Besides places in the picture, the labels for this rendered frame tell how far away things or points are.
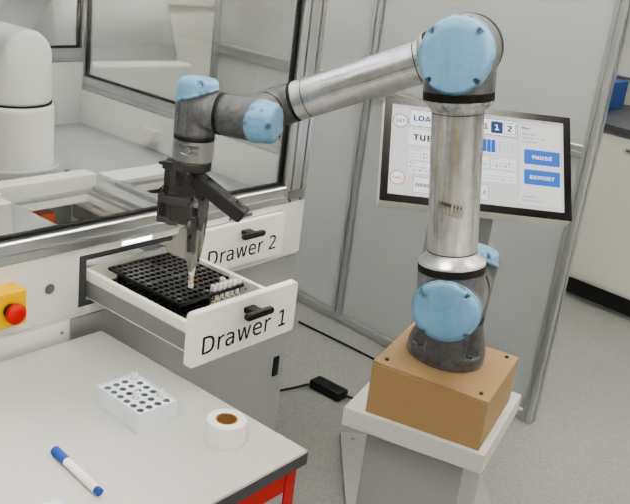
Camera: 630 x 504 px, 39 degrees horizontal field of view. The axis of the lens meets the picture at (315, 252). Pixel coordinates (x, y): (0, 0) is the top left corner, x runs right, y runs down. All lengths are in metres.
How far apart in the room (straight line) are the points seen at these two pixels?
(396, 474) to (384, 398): 0.18
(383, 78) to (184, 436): 0.71
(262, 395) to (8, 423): 1.01
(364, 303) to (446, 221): 2.34
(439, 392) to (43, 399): 0.71
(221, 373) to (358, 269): 1.59
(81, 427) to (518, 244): 2.03
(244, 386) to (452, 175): 1.12
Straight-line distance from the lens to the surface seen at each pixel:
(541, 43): 3.16
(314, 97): 1.63
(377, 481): 1.81
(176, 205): 1.64
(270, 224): 2.20
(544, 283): 3.23
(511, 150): 2.48
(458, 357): 1.68
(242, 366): 2.35
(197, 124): 1.59
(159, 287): 1.80
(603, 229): 4.54
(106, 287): 1.83
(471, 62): 1.40
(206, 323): 1.65
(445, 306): 1.49
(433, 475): 1.76
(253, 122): 1.54
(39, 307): 1.84
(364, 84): 1.60
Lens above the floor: 1.61
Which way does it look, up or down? 20 degrees down
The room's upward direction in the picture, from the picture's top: 7 degrees clockwise
